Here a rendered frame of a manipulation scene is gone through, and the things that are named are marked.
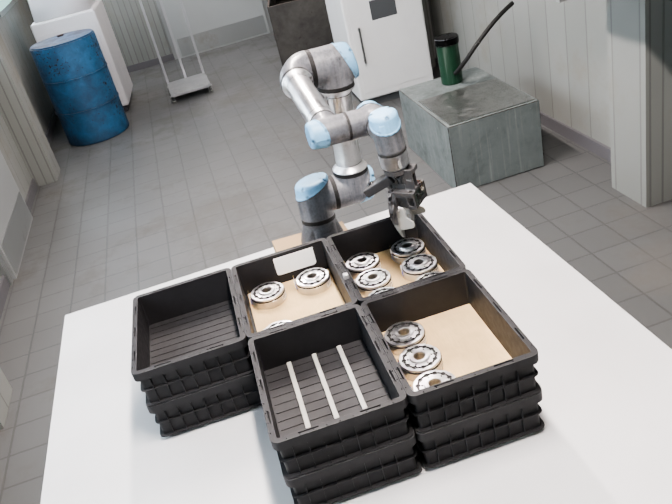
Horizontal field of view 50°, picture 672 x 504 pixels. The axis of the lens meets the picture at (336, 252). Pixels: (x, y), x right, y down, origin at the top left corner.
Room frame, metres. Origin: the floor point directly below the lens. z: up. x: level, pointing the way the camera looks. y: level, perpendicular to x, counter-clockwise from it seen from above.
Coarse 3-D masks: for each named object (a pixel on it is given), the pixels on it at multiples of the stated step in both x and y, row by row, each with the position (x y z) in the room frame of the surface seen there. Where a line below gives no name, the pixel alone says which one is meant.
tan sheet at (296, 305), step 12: (288, 288) 1.86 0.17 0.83; (336, 288) 1.80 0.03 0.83; (288, 300) 1.80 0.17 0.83; (300, 300) 1.78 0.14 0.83; (312, 300) 1.77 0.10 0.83; (324, 300) 1.75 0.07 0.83; (336, 300) 1.73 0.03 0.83; (252, 312) 1.78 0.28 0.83; (264, 312) 1.77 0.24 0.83; (276, 312) 1.75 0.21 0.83; (288, 312) 1.73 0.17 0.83; (300, 312) 1.72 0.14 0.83; (312, 312) 1.70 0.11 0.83; (264, 324) 1.71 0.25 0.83
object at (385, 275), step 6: (366, 270) 1.80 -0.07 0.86; (372, 270) 1.80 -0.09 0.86; (378, 270) 1.79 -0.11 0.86; (384, 270) 1.78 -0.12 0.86; (360, 276) 1.78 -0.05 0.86; (384, 276) 1.74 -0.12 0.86; (390, 276) 1.74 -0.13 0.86; (360, 282) 1.75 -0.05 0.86; (366, 282) 1.74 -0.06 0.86; (372, 282) 1.73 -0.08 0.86; (378, 282) 1.72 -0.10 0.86; (384, 282) 1.71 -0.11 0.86; (366, 288) 1.71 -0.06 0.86; (372, 288) 1.70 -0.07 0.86
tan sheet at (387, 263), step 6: (378, 252) 1.94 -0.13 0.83; (384, 252) 1.93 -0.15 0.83; (426, 252) 1.87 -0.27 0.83; (384, 258) 1.90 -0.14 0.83; (390, 258) 1.89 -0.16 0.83; (384, 264) 1.86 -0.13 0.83; (390, 264) 1.85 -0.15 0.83; (396, 264) 1.84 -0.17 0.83; (438, 264) 1.79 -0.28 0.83; (390, 270) 1.82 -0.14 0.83; (396, 270) 1.81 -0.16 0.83; (396, 276) 1.78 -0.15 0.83; (402, 276) 1.77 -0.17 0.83; (396, 282) 1.75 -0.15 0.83; (402, 282) 1.74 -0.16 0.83; (408, 282) 1.73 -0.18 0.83
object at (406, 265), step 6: (408, 258) 1.81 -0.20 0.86; (426, 258) 1.78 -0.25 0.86; (432, 258) 1.78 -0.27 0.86; (402, 264) 1.78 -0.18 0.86; (408, 264) 1.78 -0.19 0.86; (426, 264) 1.75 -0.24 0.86; (432, 264) 1.75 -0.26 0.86; (408, 270) 1.74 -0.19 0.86; (414, 270) 1.74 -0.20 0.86; (420, 270) 1.73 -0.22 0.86; (426, 270) 1.72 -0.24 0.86
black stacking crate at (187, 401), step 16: (224, 384) 1.50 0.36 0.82; (240, 384) 1.50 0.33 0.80; (256, 384) 1.52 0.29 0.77; (176, 400) 1.48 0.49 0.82; (192, 400) 1.49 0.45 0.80; (208, 400) 1.50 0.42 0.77; (224, 400) 1.51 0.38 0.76; (240, 400) 1.51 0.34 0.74; (256, 400) 1.52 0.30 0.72; (160, 416) 1.49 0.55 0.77; (176, 416) 1.49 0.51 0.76; (192, 416) 1.50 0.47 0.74; (208, 416) 1.50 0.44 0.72; (224, 416) 1.50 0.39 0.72; (160, 432) 1.50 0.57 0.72; (176, 432) 1.48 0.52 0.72
